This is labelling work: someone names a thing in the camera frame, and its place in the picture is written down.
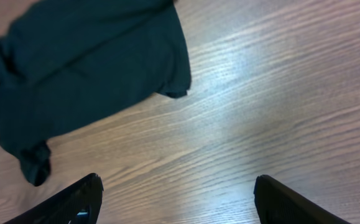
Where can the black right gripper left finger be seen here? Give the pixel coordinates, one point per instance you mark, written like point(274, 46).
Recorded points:
point(79, 203)

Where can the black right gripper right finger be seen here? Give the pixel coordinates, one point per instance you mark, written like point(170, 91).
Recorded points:
point(278, 204)

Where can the black t-shirt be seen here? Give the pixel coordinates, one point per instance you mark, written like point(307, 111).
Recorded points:
point(67, 64)

